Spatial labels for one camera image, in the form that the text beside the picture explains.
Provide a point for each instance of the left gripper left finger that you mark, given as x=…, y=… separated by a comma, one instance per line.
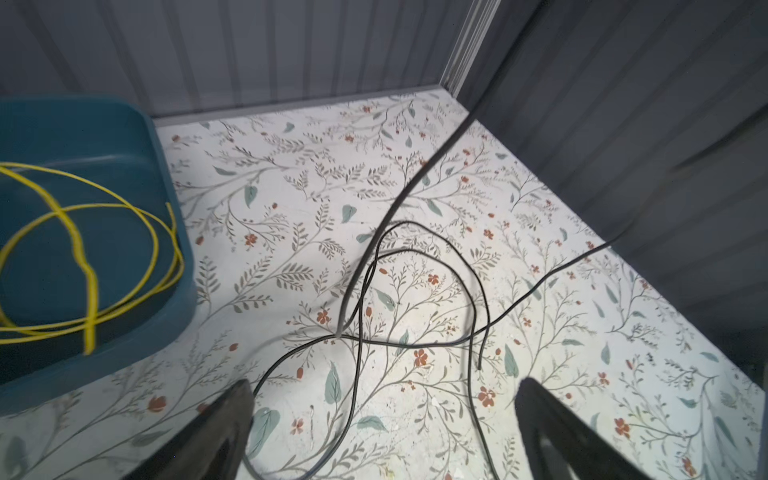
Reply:
x=211, y=446

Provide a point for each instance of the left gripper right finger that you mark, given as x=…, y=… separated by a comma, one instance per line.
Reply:
x=559, y=445

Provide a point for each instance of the teal plastic tray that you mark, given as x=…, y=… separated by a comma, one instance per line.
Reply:
x=100, y=272

